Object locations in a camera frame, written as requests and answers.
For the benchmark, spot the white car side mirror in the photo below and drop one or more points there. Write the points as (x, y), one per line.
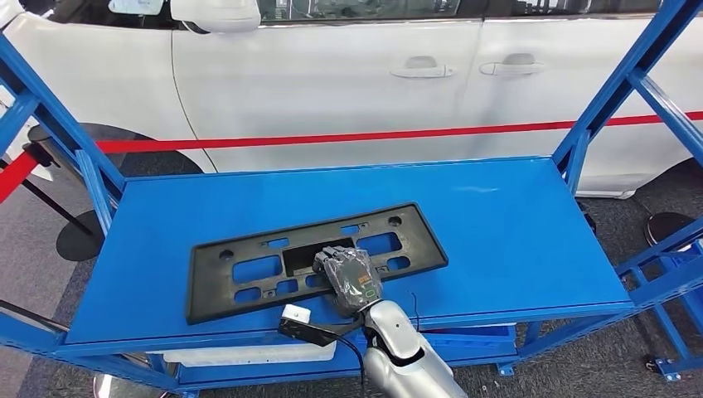
(219, 16)

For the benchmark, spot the blue metal shelf rack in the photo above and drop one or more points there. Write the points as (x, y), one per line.
(494, 247)

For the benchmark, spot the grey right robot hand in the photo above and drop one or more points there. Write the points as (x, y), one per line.
(351, 280)

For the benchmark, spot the thin black stand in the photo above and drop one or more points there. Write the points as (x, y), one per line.
(79, 244)

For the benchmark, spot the black plastic plate frame part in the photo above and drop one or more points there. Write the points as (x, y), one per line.
(208, 296)

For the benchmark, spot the black round stanchion base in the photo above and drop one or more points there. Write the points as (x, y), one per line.
(667, 228)

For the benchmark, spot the stanchion with chrome base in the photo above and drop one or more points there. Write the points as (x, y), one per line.
(27, 312)

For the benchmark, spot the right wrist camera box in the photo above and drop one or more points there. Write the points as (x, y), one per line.
(296, 314)

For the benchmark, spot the black stanchion post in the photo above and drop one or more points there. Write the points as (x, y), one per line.
(41, 154)

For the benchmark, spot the red barrier belt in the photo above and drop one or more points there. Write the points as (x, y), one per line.
(14, 178)
(329, 137)

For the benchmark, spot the white car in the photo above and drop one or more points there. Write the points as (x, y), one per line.
(329, 82)

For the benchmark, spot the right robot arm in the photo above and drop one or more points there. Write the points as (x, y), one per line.
(395, 340)

